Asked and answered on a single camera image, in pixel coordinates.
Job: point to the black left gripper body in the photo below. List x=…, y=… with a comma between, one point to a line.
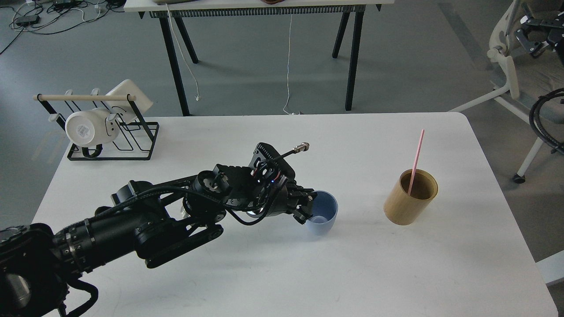
x=277, y=175

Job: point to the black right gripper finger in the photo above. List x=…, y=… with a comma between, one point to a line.
x=534, y=40
x=555, y=24

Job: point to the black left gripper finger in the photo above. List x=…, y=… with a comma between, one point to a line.
x=299, y=194
x=301, y=212

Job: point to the blue plastic cup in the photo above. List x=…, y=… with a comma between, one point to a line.
x=324, y=214

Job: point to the pink chopstick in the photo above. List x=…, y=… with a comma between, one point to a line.
x=415, y=163

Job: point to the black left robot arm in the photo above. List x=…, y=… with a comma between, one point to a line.
x=41, y=271

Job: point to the white office chair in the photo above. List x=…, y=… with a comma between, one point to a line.
x=526, y=86

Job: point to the bamboo cylinder holder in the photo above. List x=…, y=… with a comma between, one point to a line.
x=401, y=207

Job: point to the white mug on rack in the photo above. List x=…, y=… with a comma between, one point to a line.
x=92, y=127

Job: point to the white desk with black legs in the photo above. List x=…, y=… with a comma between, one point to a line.
x=168, y=12

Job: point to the black wire dish rack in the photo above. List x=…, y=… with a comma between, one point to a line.
x=137, y=137

